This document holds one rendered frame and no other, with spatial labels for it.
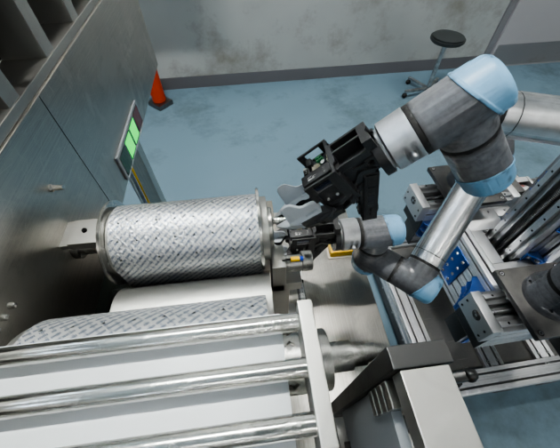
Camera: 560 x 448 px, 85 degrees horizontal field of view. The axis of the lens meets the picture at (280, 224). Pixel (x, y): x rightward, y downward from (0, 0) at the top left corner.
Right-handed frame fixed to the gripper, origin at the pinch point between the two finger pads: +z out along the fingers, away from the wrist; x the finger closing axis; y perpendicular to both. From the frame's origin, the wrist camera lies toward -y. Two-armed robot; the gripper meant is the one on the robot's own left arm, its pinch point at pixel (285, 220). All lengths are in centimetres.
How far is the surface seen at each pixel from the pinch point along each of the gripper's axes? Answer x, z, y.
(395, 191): -115, 4, -162
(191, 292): 10.1, 15.1, 7.9
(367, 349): 24.6, -9.3, 2.1
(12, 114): -8.8, 16.8, 37.7
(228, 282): 8.6, 11.0, 3.6
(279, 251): 2.1, 5.1, -4.1
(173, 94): -274, 142, -47
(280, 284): 5.7, 9.5, -9.0
